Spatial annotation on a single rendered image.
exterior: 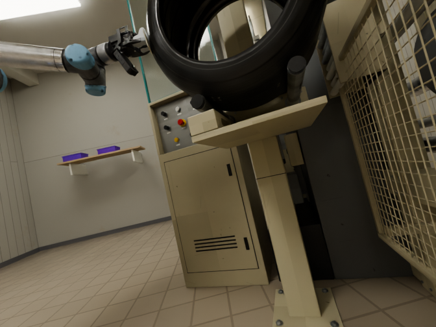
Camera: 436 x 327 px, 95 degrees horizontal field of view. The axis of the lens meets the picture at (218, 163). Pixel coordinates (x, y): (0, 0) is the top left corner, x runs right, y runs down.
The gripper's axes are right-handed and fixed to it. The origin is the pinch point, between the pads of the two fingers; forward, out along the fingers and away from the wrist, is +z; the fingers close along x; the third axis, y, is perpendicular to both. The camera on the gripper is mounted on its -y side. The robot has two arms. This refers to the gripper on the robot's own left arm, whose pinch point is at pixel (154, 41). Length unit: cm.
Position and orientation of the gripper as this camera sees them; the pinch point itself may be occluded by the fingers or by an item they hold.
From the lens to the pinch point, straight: 91.1
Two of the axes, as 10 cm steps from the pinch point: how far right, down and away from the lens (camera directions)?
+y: -1.1, -9.9, 0.2
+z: 9.4, -1.1, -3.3
